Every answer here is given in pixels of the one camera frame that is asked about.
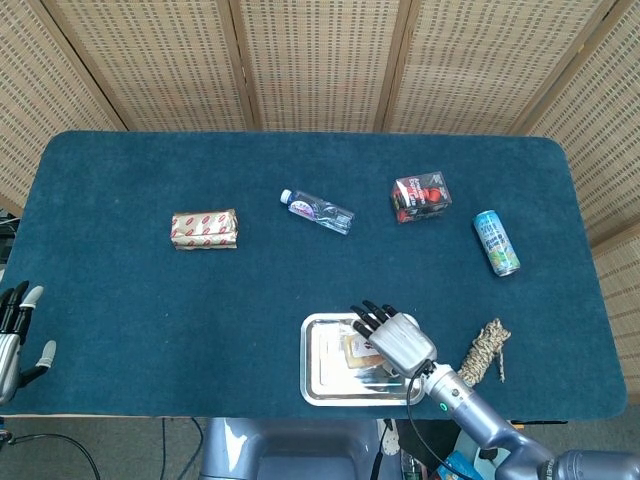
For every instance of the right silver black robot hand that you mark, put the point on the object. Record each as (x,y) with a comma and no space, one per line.
(402,345)

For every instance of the clear plastic water bottle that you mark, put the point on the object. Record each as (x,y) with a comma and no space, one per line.
(320,212)

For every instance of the blue-grey robot torso base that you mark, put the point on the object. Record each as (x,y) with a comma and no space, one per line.
(290,450)

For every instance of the woven bamboo folding screen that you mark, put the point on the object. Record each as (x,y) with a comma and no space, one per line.
(320,65)

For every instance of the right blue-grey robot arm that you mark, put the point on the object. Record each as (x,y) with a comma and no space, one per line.
(480,415)

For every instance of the sandwich pack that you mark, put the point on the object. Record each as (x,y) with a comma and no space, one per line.
(359,352)

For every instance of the clear box of coffee bottles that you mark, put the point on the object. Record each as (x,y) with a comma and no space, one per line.
(421,197)

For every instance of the blue drink can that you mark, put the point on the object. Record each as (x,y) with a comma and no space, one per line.
(496,242)

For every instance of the gold wrapped package red logos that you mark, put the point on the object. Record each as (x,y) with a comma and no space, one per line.
(204,230)

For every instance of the silver metal tray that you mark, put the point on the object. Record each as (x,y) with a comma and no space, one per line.
(325,370)

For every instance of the teal carpet table cloth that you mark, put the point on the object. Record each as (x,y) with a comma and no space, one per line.
(175,325)

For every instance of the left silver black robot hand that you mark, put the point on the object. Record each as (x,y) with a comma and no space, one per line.
(10,350)

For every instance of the light blue plastic bin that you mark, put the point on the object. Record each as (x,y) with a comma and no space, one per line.
(472,447)

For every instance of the blue printed carton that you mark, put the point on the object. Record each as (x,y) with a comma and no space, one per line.
(455,467)

